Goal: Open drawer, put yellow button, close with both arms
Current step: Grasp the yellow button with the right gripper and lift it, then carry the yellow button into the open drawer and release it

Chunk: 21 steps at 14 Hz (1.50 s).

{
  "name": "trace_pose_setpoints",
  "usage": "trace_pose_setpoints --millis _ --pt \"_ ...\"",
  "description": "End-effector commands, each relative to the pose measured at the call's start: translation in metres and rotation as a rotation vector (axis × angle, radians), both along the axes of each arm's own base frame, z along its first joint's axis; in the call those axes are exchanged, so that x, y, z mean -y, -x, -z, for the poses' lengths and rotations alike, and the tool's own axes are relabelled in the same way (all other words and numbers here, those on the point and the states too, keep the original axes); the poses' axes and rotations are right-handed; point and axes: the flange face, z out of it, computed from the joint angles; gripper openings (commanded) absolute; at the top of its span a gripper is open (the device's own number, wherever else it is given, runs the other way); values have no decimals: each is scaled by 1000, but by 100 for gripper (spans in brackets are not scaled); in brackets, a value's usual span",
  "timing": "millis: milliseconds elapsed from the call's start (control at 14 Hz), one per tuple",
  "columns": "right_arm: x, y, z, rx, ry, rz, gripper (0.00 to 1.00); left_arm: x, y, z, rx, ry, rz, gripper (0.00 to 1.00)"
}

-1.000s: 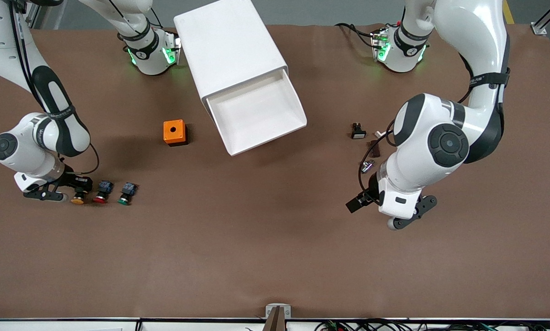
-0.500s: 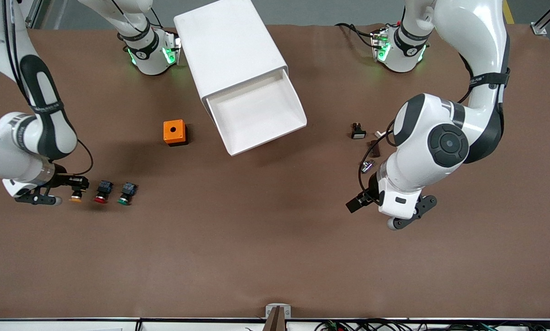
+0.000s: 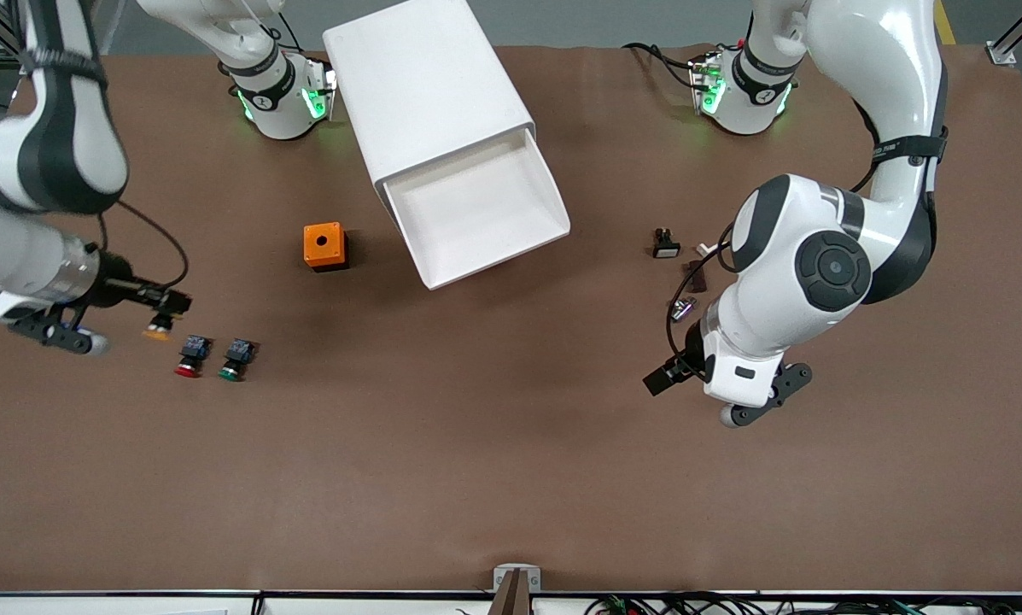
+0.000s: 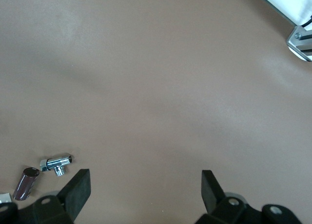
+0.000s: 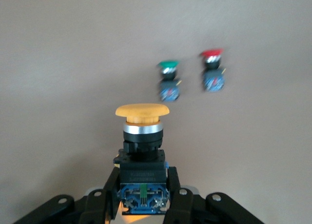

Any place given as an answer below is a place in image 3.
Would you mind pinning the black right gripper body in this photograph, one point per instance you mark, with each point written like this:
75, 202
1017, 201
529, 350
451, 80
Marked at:
122, 289

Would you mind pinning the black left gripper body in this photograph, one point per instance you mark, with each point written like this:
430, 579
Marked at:
688, 360

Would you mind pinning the yellow mushroom push button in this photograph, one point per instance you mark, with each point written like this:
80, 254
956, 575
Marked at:
158, 331

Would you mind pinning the white plastic drawer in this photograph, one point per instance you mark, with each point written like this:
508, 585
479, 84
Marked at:
476, 205

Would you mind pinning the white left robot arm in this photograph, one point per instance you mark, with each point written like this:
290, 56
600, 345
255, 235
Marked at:
775, 222

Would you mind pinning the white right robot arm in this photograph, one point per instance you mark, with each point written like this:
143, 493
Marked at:
276, 115

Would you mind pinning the red mushroom push button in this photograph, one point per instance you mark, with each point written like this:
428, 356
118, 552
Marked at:
191, 357

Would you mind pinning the green mushroom push button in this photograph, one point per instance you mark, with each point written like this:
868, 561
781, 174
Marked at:
235, 360

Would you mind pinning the white drawer cabinet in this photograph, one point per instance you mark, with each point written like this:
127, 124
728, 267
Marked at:
417, 77

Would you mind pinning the chrome metal tee fitting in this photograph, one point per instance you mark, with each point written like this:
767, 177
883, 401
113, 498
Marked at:
683, 308

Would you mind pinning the dark brown rectangular block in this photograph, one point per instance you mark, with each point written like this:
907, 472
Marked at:
694, 278

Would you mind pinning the black switch with white face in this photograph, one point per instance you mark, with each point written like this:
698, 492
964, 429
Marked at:
666, 248

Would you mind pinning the orange button enclosure box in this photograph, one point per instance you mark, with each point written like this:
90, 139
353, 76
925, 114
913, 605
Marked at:
323, 244

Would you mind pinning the grey metal bracket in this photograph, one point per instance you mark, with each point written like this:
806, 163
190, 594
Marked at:
500, 576

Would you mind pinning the brown wedge post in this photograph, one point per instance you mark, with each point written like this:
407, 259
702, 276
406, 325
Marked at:
512, 598

